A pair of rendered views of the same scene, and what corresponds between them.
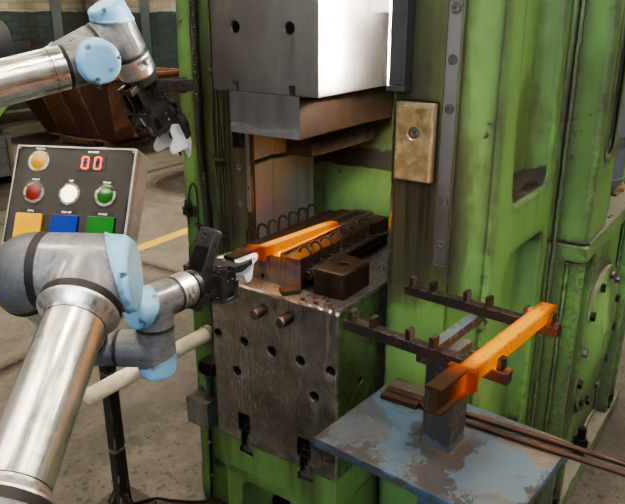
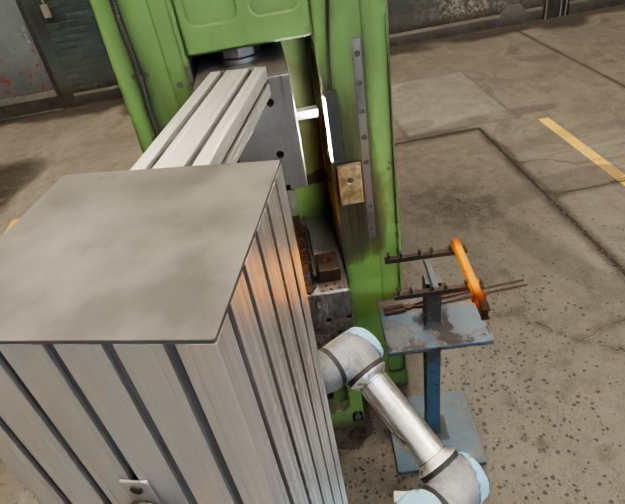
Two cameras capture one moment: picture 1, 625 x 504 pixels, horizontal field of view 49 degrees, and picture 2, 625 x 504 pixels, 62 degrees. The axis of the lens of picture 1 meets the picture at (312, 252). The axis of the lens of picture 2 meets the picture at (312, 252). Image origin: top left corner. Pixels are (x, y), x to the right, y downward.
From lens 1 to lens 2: 119 cm
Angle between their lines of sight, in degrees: 35
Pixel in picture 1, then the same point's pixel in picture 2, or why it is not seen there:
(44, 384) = (410, 413)
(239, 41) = not seen: hidden behind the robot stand
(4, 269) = (331, 380)
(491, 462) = (458, 316)
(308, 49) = (296, 163)
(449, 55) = (361, 135)
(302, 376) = (331, 327)
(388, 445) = (418, 335)
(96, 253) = (365, 345)
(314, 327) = (335, 301)
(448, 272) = (378, 238)
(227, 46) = not seen: hidden behind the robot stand
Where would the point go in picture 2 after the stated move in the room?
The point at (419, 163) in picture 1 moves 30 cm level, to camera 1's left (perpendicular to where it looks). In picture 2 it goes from (356, 194) to (298, 230)
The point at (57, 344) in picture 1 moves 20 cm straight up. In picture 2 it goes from (395, 394) to (391, 341)
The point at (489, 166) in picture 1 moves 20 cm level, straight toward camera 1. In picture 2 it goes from (392, 182) to (423, 203)
